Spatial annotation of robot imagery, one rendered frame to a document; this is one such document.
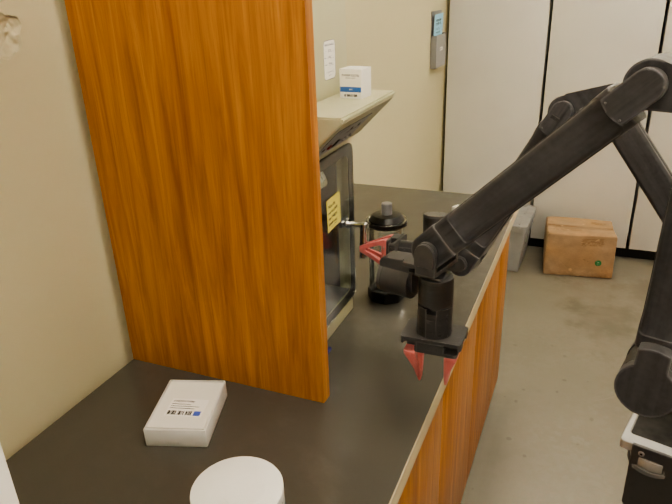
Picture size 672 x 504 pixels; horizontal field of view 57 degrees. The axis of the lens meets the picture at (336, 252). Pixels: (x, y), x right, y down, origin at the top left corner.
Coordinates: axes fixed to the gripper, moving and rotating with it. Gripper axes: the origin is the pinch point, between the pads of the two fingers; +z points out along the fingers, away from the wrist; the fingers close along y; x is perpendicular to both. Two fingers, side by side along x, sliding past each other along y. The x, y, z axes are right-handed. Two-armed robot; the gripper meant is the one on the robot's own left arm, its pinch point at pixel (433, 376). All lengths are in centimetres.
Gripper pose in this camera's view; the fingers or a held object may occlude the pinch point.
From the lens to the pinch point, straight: 110.8
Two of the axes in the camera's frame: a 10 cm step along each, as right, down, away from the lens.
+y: -9.2, -1.2, 3.6
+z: 0.4, 9.2, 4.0
